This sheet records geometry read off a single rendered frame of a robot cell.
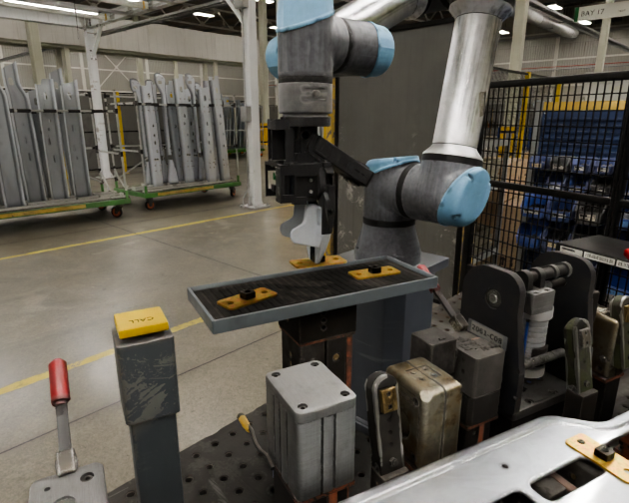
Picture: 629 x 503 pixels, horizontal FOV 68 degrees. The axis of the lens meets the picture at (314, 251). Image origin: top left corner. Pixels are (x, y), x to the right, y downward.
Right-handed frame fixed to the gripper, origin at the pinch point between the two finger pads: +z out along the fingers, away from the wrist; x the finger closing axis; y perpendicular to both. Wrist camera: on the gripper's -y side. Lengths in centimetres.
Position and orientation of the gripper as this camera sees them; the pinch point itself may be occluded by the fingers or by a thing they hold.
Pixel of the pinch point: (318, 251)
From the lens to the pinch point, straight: 72.1
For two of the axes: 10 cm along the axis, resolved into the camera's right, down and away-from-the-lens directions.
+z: 0.0, 9.6, 2.8
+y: -9.2, 1.1, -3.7
